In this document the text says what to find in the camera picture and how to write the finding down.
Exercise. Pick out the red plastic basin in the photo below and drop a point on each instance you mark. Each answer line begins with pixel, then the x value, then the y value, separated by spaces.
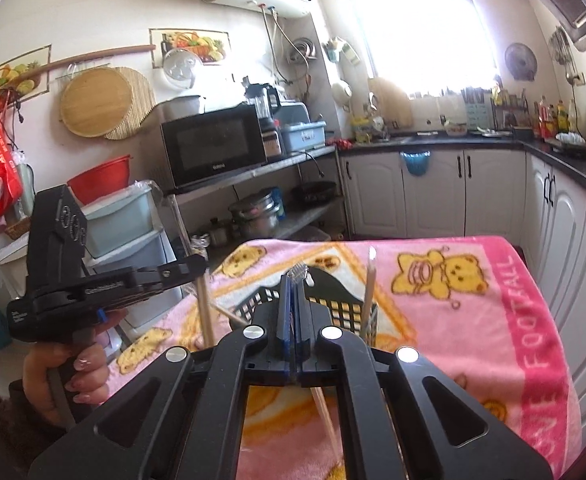
pixel 102 180

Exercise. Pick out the pink cartoon bear blanket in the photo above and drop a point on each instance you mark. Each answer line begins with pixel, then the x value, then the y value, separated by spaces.
pixel 495 338

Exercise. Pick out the metal shelf rack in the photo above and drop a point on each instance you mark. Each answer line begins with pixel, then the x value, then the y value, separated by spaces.
pixel 306 186

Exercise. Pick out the fruit picture wall tile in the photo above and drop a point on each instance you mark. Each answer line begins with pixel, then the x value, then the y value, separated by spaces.
pixel 209 46

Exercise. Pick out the person's left hand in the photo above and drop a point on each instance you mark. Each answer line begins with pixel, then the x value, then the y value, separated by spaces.
pixel 58 376

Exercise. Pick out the stainless steel stacked pots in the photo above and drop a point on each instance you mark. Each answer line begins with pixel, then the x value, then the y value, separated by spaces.
pixel 256 215

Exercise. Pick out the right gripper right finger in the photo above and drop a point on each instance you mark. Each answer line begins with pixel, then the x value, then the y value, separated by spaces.
pixel 313 356

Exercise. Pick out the chopsticks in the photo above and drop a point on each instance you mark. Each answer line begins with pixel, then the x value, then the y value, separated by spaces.
pixel 203 303
pixel 298 274
pixel 368 292

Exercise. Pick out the black plastic utensil basket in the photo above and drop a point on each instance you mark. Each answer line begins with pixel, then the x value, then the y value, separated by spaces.
pixel 320 288

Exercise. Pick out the small wall fan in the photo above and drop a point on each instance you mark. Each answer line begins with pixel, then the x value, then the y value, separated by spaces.
pixel 521 62

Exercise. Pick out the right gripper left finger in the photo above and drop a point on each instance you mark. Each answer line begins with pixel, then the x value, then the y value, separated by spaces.
pixel 274 362

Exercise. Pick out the blue dish drainer box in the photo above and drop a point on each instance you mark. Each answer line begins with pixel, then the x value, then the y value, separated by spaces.
pixel 303 136

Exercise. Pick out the round wooden cutting board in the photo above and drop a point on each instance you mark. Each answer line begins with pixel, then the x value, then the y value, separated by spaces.
pixel 106 102

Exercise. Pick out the blue hanging trash bin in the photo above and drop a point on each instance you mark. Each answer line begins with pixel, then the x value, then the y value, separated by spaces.
pixel 416 162

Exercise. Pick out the black microwave oven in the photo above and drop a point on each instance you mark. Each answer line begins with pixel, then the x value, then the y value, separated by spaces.
pixel 204 146

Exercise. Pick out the black blender jug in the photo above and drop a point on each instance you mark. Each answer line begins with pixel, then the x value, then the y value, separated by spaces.
pixel 265 98

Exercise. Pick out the pale blue drawer unit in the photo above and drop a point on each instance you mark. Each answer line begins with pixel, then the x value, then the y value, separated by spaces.
pixel 125 231

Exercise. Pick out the white kitchen base cabinets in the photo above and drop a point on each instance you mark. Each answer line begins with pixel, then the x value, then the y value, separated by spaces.
pixel 528 193

